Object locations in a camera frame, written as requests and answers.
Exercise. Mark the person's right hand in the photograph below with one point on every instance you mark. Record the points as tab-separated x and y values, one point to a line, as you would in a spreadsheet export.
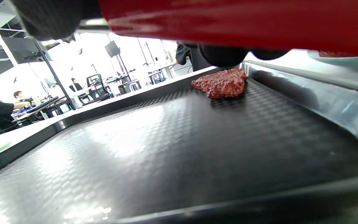
48	15

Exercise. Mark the chunky red steak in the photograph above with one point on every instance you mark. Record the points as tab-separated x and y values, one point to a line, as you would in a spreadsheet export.
222	84

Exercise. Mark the long red steak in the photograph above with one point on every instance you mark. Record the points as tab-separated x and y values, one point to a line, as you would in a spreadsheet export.
331	53

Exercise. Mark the teal blue plate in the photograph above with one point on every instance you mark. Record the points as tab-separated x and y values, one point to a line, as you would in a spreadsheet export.
353	62

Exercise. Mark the black monitor on stand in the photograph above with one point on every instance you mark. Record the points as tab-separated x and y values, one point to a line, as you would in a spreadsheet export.
20	49

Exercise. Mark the black studio light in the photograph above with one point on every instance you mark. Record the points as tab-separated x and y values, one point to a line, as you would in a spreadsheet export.
112	49

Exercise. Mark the black office chair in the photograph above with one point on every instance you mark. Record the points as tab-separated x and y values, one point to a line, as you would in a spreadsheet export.
98	87

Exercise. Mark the black plastic tray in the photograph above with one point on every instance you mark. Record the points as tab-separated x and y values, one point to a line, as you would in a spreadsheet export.
179	149

